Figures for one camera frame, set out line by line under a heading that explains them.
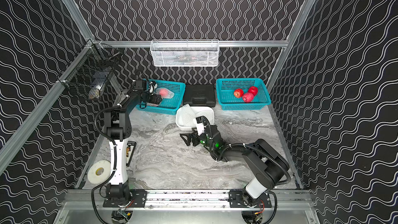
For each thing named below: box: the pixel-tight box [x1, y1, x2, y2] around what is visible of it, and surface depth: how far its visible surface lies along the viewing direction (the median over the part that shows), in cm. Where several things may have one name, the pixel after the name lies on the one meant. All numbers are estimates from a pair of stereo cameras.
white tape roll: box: [87, 160, 112, 185], surface depth 84 cm
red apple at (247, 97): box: [242, 92, 254, 104], surface depth 112 cm
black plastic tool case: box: [182, 84, 217, 108], surface depth 109 cm
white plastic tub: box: [175, 106, 215, 131], surface depth 102 cm
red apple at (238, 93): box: [233, 88, 244, 98], surface depth 115 cm
